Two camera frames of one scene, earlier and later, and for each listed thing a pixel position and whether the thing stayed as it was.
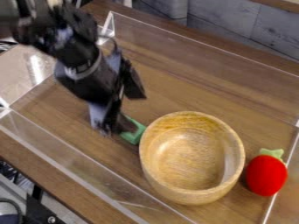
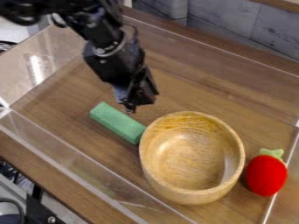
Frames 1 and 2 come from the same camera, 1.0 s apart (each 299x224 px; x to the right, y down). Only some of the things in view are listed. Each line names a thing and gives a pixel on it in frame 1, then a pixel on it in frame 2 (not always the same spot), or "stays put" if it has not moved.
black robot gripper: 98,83 to 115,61
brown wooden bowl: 191,157 stays put
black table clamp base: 36,213 stays put
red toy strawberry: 266,173 stays put
